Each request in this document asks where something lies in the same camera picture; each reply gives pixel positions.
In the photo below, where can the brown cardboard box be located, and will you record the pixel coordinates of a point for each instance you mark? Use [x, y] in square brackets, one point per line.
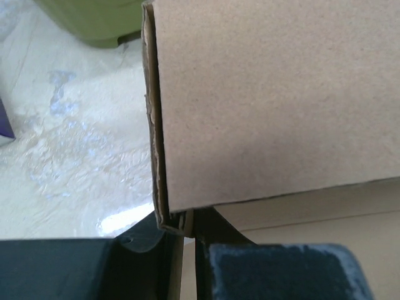
[283, 116]

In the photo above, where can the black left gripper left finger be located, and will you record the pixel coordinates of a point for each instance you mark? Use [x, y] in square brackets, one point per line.
[140, 263]

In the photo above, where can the olive green plastic bin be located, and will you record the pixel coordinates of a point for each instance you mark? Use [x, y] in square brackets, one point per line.
[97, 23]

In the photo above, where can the purple toothpaste box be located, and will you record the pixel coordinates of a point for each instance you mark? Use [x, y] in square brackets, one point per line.
[6, 132]

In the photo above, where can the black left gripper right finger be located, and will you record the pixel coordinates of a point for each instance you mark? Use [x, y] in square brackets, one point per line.
[231, 266]

